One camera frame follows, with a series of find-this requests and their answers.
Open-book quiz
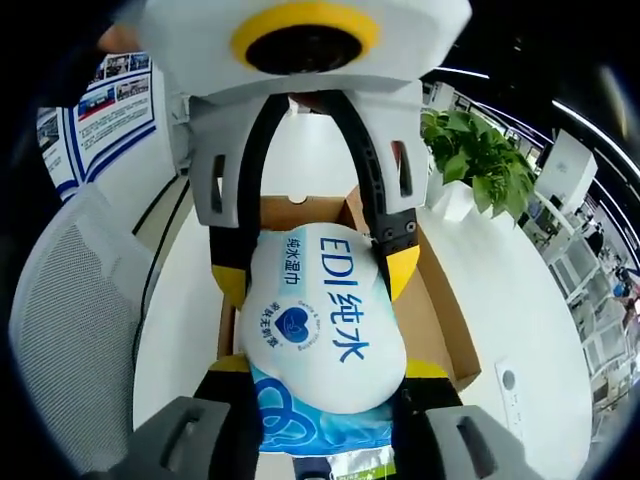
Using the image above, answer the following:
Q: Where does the blue wet wipes soft pack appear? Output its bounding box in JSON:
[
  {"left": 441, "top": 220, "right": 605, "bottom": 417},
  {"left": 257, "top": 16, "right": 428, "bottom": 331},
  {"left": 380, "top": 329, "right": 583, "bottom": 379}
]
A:
[{"left": 237, "top": 222, "right": 407, "bottom": 459}]

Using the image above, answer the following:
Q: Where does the blue white wall poster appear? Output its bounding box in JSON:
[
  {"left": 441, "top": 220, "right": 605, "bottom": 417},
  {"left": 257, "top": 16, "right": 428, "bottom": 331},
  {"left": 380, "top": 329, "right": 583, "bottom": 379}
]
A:
[{"left": 35, "top": 49, "right": 159, "bottom": 202}]

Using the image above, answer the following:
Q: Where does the row of white desk chairs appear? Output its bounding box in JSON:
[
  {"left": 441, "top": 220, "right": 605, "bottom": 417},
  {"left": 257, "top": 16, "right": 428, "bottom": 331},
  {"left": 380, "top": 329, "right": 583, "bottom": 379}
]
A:
[{"left": 542, "top": 199, "right": 640, "bottom": 396}]

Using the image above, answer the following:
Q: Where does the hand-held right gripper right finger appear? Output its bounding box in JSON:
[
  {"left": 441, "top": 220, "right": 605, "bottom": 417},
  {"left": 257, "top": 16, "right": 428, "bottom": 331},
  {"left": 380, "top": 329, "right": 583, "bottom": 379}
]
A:
[{"left": 391, "top": 358, "right": 546, "bottom": 480}]

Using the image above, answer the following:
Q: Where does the brown cardboard shoe box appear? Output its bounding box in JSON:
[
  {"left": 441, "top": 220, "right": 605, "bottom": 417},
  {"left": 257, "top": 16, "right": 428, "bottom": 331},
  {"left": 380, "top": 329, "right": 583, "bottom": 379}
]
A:
[{"left": 215, "top": 187, "right": 482, "bottom": 394}]

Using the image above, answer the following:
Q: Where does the green plant in white pot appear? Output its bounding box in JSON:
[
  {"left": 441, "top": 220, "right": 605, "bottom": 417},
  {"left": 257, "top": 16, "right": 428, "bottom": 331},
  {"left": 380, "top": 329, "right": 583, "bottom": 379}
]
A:
[{"left": 419, "top": 108, "right": 539, "bottom": 224}]

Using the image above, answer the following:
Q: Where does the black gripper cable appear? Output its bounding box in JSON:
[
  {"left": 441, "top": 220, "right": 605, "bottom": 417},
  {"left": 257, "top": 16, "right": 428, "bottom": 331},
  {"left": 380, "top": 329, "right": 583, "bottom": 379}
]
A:
[{"left": 130, "top": 179, "right": 194, "bottom": 436}]

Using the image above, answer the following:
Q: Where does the white table power strip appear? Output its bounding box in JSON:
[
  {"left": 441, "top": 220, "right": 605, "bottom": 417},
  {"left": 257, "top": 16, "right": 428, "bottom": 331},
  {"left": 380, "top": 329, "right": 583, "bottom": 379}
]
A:
[{"left": 494, "top": 357, "right": 526, "bottom": 451}]

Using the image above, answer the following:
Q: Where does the white mesh office chair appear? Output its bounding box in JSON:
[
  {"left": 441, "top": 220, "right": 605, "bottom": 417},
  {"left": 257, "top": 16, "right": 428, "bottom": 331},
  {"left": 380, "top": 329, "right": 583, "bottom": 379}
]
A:
[{"left": 8, "top": 184, "right": 166, "bottom": 476}]

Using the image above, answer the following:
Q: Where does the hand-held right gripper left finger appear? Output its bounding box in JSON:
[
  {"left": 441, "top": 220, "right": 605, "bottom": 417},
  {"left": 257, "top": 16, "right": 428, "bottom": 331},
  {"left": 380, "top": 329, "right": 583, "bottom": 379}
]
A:
[{"left": 104, "top": 355, "right": 264, "bottom": 480}]

